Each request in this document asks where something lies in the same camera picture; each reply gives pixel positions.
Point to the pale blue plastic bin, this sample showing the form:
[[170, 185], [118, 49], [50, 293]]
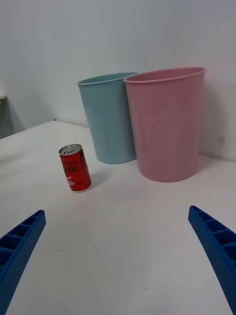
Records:
[[108, 118]]

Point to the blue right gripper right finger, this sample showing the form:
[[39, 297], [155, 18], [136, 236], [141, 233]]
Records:
[[216, 251]]

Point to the pink plastic bin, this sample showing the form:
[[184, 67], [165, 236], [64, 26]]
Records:
[[167, 128]]

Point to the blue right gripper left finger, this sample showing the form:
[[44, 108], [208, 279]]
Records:
[[17, 258]]

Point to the red drink can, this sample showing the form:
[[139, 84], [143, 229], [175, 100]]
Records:
[[76, 169]]

